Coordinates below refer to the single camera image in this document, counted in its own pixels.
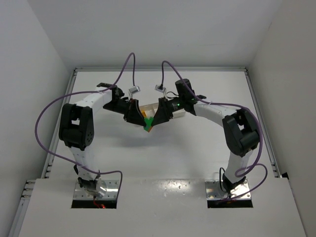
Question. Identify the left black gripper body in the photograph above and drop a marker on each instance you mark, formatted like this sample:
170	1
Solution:
130	110

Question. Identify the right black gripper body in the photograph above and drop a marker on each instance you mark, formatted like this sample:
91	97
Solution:
163	108

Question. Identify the green lego brick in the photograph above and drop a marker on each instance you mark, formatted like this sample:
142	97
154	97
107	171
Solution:
148	121

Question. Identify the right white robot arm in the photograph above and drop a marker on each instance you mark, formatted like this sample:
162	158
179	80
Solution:
240	128

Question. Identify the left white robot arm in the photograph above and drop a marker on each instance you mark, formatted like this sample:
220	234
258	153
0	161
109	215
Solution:
76	129

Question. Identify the white three-compartment tray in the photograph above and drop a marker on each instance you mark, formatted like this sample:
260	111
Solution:
149	111

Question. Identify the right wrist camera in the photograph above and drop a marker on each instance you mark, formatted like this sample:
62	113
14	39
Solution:
160	88

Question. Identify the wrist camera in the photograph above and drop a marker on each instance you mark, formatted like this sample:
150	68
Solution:
160	88
133	90

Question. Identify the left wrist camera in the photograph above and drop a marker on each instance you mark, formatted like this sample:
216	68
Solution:
133	90

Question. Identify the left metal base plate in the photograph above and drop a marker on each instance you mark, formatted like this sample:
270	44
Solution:
108	190

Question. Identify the metal base plate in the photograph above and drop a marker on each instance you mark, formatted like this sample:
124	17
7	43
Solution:
214	193
108	190

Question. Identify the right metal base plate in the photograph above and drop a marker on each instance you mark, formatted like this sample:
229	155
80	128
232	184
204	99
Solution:
214	193

